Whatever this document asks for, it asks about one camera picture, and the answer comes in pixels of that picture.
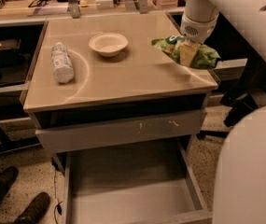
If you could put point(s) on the open middle drawer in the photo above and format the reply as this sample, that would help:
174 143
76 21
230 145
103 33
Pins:
142 183

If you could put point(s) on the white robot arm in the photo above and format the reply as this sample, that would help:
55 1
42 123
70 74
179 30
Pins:
240 184

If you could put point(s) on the closed top drawer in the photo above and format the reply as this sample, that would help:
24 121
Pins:
120 131

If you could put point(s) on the green rice chip bag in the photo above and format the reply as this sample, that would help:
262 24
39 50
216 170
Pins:
205 57

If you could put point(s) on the white paper bowl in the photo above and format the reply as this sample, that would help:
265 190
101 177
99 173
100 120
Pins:
108 44

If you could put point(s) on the black office chair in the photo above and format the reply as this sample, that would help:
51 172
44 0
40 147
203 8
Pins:
239 97

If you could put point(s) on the grey drawer cabinet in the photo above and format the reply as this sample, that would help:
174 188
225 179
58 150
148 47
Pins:
140 81

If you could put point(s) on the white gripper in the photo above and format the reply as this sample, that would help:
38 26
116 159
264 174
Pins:
199 31

